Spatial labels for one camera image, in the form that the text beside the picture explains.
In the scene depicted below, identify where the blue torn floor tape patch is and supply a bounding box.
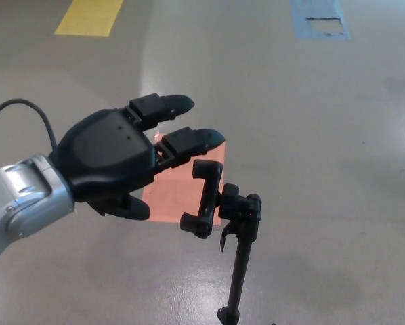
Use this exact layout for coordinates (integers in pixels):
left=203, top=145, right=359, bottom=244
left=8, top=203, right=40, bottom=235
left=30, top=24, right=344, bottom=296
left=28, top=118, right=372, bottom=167
left=289, top=0, right=351, bottom=42

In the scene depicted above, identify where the orange floor tape patch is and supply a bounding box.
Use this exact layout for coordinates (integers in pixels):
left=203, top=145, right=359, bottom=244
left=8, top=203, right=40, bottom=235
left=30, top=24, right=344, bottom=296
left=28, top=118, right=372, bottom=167
left=142, top=133, right=226, bottom=226

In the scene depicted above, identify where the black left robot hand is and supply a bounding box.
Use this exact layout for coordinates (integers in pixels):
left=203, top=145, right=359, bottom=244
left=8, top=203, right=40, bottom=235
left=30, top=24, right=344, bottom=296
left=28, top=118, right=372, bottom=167
left=48, top=94, right=226, bottom=221

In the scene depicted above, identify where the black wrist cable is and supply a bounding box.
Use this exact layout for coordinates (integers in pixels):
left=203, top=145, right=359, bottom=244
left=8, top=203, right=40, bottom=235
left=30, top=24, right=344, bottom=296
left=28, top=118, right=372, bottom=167
left=0, top=98, right=58, bottom=150

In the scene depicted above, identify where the black phone stand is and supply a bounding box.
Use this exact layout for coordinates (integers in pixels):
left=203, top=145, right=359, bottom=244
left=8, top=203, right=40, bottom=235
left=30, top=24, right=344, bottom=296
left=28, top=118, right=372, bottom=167
left=179, top=159, right=263, bottom=325

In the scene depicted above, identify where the yellow floor tape patch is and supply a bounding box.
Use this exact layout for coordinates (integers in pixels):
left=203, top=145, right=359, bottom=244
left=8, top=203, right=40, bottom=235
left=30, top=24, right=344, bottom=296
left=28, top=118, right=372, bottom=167
left=54, top=0, right=125, bottom=37

